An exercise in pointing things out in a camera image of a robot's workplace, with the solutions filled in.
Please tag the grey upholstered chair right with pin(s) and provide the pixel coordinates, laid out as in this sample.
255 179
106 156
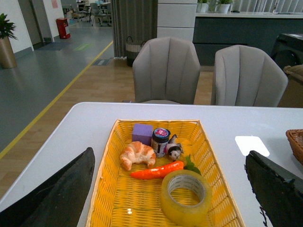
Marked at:
246 76

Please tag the beige cushion seat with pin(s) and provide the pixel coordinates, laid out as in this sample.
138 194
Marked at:
295 71

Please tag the yellow packing tape roll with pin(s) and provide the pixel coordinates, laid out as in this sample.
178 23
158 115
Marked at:
186 198

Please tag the small dark jam jar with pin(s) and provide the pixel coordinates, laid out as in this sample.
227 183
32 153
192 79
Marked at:
160 138

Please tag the red bin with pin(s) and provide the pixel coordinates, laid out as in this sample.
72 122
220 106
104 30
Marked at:
63 28

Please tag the white potted plant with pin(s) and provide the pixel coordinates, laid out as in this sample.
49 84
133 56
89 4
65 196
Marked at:
223 6
202 6

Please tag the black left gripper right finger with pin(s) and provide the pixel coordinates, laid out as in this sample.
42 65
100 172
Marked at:
278 191

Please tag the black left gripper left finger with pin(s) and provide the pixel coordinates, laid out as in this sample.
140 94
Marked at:
58 201

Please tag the purple foam block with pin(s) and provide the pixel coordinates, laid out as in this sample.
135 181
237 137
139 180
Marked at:
142 133

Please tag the woven storage basket with handles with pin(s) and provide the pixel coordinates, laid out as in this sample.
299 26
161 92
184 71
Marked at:
132 48

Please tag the brown wicker basket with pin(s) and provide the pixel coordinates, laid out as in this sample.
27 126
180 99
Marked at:
295 138

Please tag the grey upholstered chair left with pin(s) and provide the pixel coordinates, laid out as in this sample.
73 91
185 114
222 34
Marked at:
166 71

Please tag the small panda figurine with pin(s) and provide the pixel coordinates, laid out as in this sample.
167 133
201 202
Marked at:
174 149

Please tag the black appliance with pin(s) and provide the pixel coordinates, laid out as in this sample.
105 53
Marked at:
288 50

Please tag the orange toy carrot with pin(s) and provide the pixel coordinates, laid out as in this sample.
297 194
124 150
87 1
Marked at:
162 171

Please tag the potted plant gold vase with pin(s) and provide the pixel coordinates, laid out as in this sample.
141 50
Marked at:
7 57

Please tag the white potted plant right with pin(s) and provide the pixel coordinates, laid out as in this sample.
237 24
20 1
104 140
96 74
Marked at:
223 6

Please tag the white potted plant left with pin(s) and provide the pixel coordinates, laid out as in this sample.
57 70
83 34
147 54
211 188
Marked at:
202 6

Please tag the toy croissant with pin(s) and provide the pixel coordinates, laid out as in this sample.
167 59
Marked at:
136 153

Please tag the dark grey counter cabinet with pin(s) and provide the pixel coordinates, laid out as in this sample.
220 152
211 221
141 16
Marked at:
215 31

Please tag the yellow woven basket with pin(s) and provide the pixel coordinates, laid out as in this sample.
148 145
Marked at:
118 200

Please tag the grey upholstered chair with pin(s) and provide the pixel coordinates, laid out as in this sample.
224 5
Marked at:
246 76
166 71

